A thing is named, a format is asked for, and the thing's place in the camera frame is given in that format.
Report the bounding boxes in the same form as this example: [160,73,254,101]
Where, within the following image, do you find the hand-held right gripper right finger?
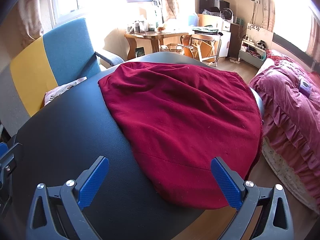
[211,157,295,240]

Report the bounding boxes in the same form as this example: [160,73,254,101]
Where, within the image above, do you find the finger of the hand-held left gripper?
[0,141,25,179]
[0,180,13,214]

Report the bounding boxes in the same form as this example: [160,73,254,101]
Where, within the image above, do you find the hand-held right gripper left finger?
[25,156,110,240]

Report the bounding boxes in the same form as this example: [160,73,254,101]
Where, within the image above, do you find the dark red garment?
[98,61,263,210]

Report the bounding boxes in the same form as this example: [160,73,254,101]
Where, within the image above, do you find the floral mattress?
[261,139,320,213]

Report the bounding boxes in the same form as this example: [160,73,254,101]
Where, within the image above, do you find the printed magazine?
[44,77,87,107]

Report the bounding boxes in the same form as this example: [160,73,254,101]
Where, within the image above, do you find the pink ruffled quilt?
[249,49,320,180]

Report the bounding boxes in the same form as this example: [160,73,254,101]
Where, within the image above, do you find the blue yellow grey striped armchair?
[9,17,125,118]

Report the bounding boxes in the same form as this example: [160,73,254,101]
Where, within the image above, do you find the grey bedside shelf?
[237,40,267,69]

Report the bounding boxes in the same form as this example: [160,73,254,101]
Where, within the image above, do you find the folding wooden chair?
[184,33,222,66]

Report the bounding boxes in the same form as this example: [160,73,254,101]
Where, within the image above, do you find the white small cabinet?
[217,21,232,58]

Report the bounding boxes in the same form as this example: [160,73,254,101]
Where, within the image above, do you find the dark brown cabinet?
[229,22,242,57]

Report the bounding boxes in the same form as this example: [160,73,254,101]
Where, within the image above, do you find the floral headboard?
[246,22,274,51]

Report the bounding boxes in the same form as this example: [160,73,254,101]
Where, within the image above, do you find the wooden side table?
[124,31,190,61]

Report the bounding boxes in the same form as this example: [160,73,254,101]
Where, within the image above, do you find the pale blue container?
[187,14,200,27]

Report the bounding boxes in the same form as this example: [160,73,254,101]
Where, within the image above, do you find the small desk fan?
[221,8,235,22]

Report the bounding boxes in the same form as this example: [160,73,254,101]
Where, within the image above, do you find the white plastic bag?
[146,0,165,32]

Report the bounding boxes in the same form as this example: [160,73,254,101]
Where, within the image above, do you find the black flat screen monitor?
[198,0,230,18]

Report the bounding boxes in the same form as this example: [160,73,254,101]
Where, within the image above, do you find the bright bedside window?
[272,0,320,54]

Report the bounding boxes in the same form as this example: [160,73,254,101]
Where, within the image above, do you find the wire basket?
[164,43,185,53]

